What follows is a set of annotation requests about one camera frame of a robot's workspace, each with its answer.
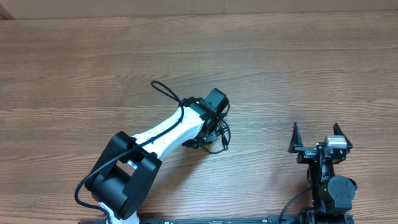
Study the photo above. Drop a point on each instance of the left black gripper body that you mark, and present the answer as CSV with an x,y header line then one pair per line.
x,y
203,138

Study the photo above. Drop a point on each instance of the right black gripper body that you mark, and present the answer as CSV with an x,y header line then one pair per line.
x,y
305,152

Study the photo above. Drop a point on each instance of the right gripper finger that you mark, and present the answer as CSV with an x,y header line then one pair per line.
x,y
296,140
337,131

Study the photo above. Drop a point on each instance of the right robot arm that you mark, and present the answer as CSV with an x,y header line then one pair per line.
x,y
332,194

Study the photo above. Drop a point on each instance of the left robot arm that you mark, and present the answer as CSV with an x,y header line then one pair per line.
x,y
125,171

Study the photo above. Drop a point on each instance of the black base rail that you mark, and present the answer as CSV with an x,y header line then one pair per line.
x,y
271,219

